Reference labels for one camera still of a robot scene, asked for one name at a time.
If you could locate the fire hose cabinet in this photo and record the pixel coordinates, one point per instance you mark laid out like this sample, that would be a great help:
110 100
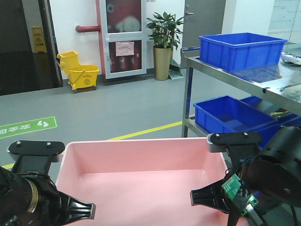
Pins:
122 37

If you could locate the grey door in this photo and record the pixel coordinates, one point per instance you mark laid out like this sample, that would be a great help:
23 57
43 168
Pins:
201 17

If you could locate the yellow mop bucket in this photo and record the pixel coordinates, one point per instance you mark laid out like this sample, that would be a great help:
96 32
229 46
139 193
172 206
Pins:
79 76

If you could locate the blue bin shelf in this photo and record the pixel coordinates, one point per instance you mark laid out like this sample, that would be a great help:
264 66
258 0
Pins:
227 114
240 51

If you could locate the green circuit board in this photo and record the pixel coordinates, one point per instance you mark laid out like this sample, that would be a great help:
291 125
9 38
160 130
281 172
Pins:
241 197

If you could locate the blue bin lower shelf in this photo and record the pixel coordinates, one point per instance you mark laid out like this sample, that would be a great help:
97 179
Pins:
227 114

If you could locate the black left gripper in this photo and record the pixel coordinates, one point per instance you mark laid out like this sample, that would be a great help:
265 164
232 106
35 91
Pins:
28 197

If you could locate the plant in gold pot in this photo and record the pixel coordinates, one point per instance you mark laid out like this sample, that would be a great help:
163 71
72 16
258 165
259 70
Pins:
166 37

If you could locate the blue bin top shelf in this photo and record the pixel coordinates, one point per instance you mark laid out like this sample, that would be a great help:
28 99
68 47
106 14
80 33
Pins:
240 51

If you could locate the red pipe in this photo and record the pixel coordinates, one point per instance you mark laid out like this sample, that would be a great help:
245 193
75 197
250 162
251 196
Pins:
83 29

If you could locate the yellow wet floor sign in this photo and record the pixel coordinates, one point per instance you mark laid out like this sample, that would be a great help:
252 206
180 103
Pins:
38 40

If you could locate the white remote controller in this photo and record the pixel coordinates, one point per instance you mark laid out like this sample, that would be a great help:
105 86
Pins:
295 59

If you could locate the steel shelf cart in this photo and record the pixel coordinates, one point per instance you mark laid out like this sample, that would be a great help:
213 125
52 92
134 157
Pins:
280 85

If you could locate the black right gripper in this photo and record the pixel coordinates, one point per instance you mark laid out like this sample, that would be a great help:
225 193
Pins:
272 173

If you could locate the pink plastic bin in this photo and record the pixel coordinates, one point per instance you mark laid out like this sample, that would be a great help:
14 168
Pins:
142 182

